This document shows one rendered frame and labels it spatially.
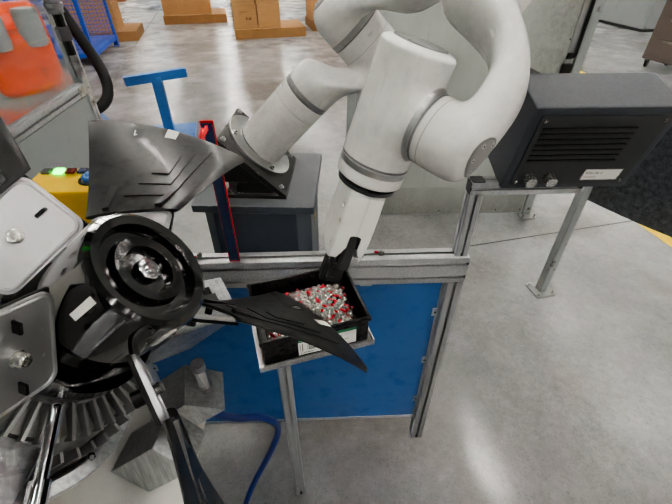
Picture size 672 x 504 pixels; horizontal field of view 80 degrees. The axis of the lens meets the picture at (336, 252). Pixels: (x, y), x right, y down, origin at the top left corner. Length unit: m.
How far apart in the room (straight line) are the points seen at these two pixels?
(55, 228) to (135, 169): 0.19
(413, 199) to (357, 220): 2.12
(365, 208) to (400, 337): 0.74
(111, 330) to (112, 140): 0.36
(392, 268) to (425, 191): 1.65
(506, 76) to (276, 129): 0.67
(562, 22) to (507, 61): 2.04
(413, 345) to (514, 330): 0.94
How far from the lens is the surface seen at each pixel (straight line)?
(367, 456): 1.61
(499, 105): 0.43
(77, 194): 0.92
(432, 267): 0.99
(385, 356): 1.25
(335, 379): 1.32
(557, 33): 2.49
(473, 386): 1.83
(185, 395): 0.63
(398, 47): 0.44
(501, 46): 0.46
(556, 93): 0.84
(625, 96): 0.90
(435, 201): 2.64
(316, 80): 0.97
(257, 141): 1.04
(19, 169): 0.44
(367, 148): 0.46
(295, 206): 1.00
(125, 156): 0.64
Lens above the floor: 1.46
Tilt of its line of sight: 39 degrees down
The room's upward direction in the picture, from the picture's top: straight up
